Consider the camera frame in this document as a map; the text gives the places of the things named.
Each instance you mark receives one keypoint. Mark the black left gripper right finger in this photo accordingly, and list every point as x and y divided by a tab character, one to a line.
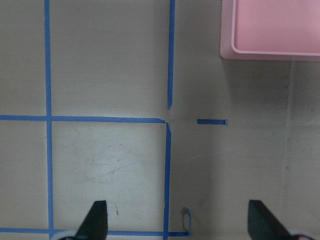
263	225

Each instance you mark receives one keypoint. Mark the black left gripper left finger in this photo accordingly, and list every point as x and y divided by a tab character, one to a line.
95	224

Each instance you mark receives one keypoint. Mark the pink plastic box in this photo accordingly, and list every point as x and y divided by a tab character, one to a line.
272	30

